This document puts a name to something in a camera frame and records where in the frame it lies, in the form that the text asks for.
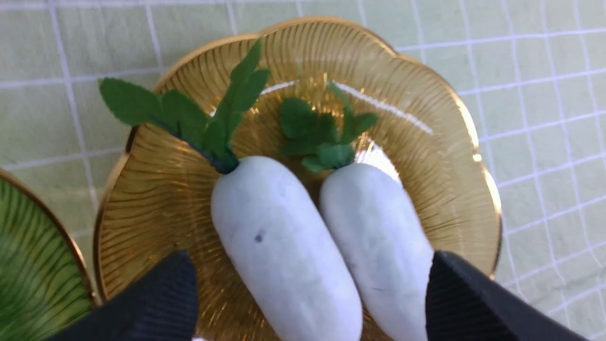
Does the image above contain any green plastic plate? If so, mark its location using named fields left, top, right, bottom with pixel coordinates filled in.
left=0, top=170, right=98, bottom=341

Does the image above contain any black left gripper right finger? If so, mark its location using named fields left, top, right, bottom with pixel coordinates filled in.
left=426, top=251, right=584, bottom=341

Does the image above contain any white radish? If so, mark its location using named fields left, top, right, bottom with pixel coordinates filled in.
left=280, top=83, right=434, bottom=341
left=99, top=41, right=363, bottom=341

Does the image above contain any amber plastic plate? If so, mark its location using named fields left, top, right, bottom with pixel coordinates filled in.
left=93, top=17, right=502, bottom=341

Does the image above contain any green checked tablecloth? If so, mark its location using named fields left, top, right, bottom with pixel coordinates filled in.
left=0, top=0, right=606, bottom=341

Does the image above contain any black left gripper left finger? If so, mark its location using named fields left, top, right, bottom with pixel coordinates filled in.
left=51, top=251, right=199, bottom=341

